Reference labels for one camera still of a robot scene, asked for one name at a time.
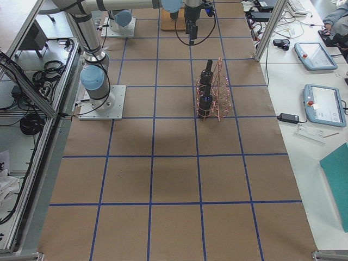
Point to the wooden rectangular tray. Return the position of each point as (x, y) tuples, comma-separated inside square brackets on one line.
[(167, 23)]

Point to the far teach pendant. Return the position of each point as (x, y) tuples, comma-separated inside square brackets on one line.
[(314, 56)]

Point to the teach pendant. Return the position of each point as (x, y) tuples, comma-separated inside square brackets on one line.
[(323, 105), (314, 56)]

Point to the clear acrylic piece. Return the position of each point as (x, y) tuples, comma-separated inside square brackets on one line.
[(310, 133)]

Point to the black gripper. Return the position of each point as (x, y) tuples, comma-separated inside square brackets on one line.
[(191, 13)]

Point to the copper wire bottle basket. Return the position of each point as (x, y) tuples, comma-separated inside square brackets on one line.
[(219, 91)]

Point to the near teach pendant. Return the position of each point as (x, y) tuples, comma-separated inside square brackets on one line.
[(323, 105)]

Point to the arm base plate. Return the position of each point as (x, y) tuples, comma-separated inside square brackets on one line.
[(105, 109), (128, 32)]

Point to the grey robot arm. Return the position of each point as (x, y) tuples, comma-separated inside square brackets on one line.
[(79, 15), (119, 19)]

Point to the aluminium frame post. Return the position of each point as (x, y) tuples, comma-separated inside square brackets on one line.
[(271, 25)]

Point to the dark wine bottle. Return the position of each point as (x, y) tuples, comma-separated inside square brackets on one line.
[(206, 76), (174, 16), (205, 102)]

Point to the black power adapter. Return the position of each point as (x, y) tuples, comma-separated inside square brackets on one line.
[(288, 118)]

